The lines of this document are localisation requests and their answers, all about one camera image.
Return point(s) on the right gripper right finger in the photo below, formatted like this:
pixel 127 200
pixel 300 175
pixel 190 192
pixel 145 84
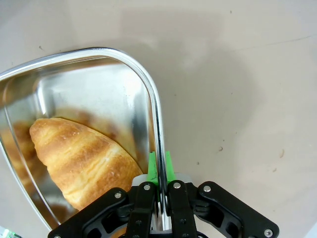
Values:
pixel 180 210

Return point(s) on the golden croissant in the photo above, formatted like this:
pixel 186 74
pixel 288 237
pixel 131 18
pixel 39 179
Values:
pixel 81 158

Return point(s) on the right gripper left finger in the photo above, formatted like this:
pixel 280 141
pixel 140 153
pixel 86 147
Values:
pixel 143 210

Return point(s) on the rectangular steel container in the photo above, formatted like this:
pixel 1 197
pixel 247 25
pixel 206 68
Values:
pixel 99 86

